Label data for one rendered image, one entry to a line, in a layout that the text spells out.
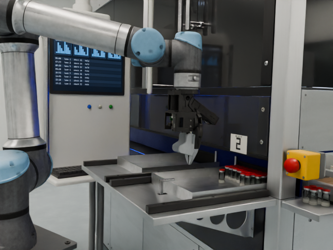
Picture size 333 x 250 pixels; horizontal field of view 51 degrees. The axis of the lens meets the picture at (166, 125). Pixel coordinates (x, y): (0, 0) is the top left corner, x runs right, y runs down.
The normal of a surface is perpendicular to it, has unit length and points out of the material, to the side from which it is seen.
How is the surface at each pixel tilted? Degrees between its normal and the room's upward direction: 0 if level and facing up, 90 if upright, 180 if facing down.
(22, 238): 73
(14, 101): 90
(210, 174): 90
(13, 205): 90
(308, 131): 90
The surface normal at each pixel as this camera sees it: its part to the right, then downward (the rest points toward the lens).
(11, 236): 0.59, -0.22
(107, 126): 0.60, 0.08
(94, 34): -0.07, 0.29
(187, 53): -0.01, 0.08
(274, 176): -0.88, 0.02
